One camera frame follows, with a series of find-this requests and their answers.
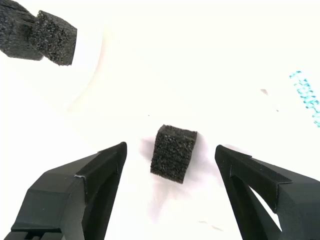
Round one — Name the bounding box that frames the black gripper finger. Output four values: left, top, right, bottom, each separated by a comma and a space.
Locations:
4, 141, 128, 240
215, 144, 320, 240

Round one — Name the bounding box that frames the black foam box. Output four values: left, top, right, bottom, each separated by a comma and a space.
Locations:
149, 124, 198, 185
26, 9, 78, 67
0, 0, 45, 62

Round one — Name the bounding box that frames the white block with blue print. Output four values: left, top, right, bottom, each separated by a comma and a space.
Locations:
259, 69, 320, 130

